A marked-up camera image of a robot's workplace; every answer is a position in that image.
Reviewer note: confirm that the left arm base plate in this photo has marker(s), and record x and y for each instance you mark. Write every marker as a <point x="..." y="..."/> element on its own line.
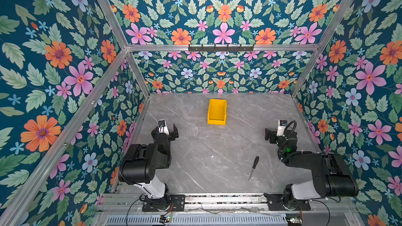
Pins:
<point x="168" y="203"/>

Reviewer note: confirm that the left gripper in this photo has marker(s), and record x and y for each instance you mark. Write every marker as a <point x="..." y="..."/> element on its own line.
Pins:
<point x="171" y="133"/>

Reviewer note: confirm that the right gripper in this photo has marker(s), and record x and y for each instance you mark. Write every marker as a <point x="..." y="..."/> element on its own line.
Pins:
<point x="270" y="134"/>

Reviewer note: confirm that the black handled screwdriver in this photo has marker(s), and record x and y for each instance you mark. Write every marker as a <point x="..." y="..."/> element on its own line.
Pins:
<point x="255" y="162"/>

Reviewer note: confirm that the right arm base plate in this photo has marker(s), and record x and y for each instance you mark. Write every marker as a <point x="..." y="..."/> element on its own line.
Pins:
<point x="281" y="202"/>

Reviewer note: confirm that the white slotted cable duct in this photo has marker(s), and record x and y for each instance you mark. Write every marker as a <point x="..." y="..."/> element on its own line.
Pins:
<point x="197" y="220"/>

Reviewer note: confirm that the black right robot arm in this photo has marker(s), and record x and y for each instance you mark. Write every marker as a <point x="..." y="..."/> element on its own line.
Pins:
<point x="330" y="175"/>

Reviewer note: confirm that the black hook rail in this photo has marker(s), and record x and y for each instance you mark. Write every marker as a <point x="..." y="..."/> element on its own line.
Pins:
<point x="220" y="48"/>

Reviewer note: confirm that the yellow plastic bin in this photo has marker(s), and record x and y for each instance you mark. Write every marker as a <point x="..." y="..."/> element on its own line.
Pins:
<point x="217" y="112"/>

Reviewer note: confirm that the aluminium front rail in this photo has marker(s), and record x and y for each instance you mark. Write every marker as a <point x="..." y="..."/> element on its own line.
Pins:
<point x="224" y="202"/>

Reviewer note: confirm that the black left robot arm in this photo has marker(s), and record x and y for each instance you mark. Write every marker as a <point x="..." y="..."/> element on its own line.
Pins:
<point x="138" y="166"/>

